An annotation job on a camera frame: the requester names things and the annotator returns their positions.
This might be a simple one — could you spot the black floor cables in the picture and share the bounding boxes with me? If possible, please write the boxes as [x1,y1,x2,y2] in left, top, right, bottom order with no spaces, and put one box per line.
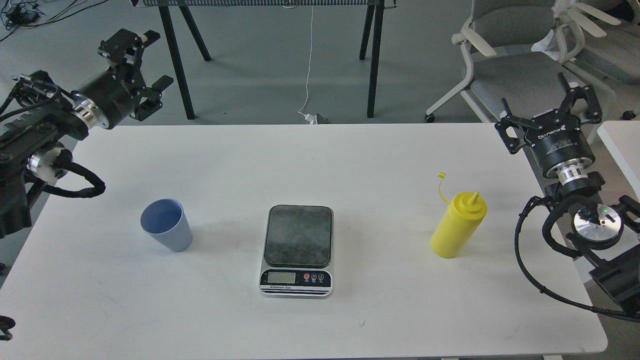
[0,0,110,43]

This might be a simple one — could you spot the yellow squeeze bottle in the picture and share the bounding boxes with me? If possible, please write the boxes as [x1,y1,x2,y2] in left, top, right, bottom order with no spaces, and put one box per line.
[430,172,489,259]

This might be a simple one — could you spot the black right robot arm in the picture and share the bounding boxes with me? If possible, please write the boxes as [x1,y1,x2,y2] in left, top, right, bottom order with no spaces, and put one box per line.
[494,72,640,322]

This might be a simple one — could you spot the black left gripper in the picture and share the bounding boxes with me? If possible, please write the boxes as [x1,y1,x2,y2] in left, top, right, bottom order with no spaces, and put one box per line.
[71,28,174,130]

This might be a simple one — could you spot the black metal table frame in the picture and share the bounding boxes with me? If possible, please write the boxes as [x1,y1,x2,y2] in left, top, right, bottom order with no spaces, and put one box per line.
[131,0,398,121]

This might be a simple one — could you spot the white hanging cable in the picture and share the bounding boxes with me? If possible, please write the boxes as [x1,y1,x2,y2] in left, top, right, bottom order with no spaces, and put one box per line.
[298,4,315,117]

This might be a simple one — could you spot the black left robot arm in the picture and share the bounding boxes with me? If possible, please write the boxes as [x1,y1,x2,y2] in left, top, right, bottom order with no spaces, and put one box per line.
[0,29,173,237]

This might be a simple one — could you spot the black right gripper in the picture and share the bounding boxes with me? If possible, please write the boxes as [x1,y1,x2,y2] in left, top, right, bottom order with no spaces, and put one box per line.
[494,72,602,180]

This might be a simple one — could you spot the digital kitchen scale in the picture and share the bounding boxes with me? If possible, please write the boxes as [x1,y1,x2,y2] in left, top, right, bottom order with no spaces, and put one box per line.
[258,204,334,298]

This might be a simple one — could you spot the blue plastic cup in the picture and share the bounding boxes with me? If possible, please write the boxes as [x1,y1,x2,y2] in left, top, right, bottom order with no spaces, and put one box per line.
[139,198,194,253]

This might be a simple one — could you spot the white power adapter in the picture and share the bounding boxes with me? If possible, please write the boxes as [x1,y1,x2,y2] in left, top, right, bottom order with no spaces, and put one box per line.
[302,112,330,125]

